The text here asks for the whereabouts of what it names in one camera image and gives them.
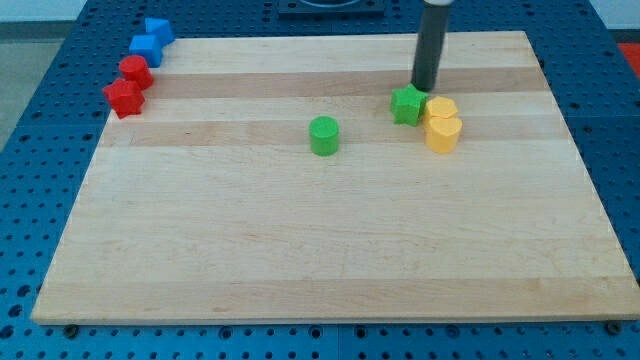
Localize yellow heart block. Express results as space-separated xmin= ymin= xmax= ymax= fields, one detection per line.
xmin=425 ymin=117 xmax=463 ymax=154

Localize yellow hexagon block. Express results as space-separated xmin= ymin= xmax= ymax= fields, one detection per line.
xmin=424 ymin=96 xmax=458 ymax=123

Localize green cylinder block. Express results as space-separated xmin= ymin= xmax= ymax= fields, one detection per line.
xmin=309 ymin=116 xmax=339 ymax=156

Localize wooden board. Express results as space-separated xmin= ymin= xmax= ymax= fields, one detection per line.
xmin=32 ymin=31 xmax=639 ymax=325

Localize green star block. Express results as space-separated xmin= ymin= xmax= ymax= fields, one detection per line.
xmin=390 ymin=84 xmax=429 ymax=127

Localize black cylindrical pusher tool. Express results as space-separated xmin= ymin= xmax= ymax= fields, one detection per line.
xmin=411 ymin=0 xmax=453 ymax=92

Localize red star block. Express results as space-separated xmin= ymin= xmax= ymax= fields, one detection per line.
xmin=102 ymin=78 xmax=145 ymax=119

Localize red cylinder block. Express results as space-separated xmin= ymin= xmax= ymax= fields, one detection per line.
xmin=118 ymin=55 xmax=154 ymax=90

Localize blue cube block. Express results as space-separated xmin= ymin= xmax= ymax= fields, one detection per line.
xmin=129 ymin=34 xmax=163 ymax=68

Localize blue triangle block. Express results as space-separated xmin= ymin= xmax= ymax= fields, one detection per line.
xmin=145 ymin=17 xmax=175 ymax=47

